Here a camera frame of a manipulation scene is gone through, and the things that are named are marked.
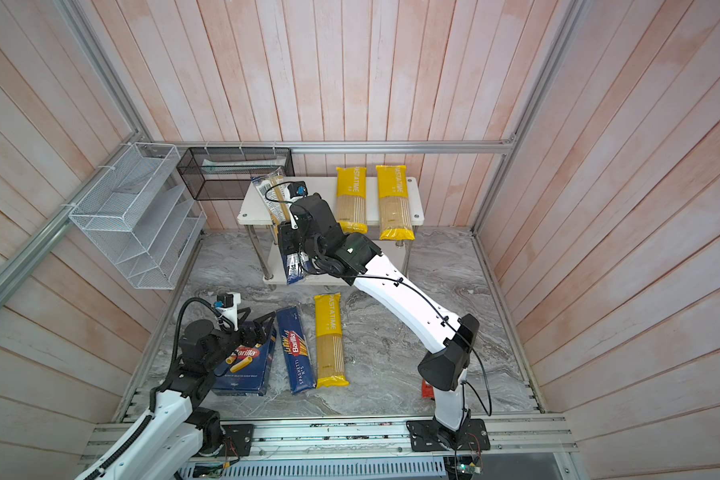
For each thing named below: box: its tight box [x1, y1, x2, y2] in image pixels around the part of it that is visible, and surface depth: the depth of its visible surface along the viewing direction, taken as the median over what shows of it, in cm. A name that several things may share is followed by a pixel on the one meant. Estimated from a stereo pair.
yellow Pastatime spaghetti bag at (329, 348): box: [314, 292, 350, 389], surface depth 90 cm
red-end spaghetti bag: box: [421, 379, 435, 399], surface depth 82 cm
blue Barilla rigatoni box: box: [212, 325, 277, 397], surface depth 81 cm
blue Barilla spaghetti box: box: [276, 306, 317, 395], surface depth 87 cm
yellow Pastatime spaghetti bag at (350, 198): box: [335, 166, 368, 235], surface depth 83 cm
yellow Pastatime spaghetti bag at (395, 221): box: [376, 165, 415, 241], surface depth 77 cm
